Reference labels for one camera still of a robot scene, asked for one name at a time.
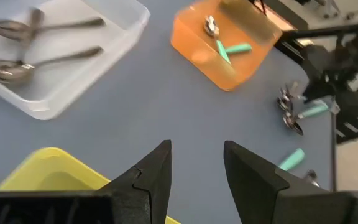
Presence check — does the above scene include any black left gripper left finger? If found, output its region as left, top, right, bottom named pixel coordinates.
left=99, top=139, right=173, bottom=224

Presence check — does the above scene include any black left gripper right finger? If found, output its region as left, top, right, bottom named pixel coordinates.
left=224, top=140, right=354, bottom=224

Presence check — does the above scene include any green handled spoon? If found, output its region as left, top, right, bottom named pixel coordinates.
left=203, top=14, right=232, bottom=65
left=277, top=147, right=306, bottom=172
left=222, top=42, right=253, bottom=55
left=283, top=103, right=329, bottom=137

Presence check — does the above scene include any black handled spoon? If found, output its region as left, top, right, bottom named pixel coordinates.
left=0, top=17, right=106, bottom=42
left=277, top=80, right=301, bottom=113
left=0, top=45, right=104, bottom=85

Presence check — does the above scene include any yellow plastic bin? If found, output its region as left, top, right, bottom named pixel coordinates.
left=0, top=147, right=181, bottom=224

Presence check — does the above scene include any orange plastic bin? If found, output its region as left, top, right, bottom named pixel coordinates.
left=170, top=0, right=283, bottom=92

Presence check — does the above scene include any blue grey table mat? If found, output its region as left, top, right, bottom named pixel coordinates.
left=0, top=0, right=337, bottom=224

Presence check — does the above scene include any clear plastic bin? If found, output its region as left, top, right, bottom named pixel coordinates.
left=0, top=0, right=151, bottom=121

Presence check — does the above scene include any black aluminium table frame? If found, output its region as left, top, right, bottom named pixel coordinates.
left=249, top=0, right=358, bottom=192

